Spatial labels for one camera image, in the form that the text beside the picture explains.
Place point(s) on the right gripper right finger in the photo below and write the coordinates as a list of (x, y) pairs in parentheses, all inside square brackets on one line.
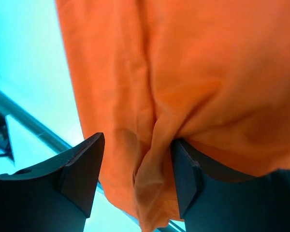
[(215, 198)]

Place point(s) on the orange t shirt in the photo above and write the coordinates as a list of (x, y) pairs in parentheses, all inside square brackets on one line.
[(146, 72)]

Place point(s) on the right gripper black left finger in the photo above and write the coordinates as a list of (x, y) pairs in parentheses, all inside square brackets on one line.
[(55, 195)]

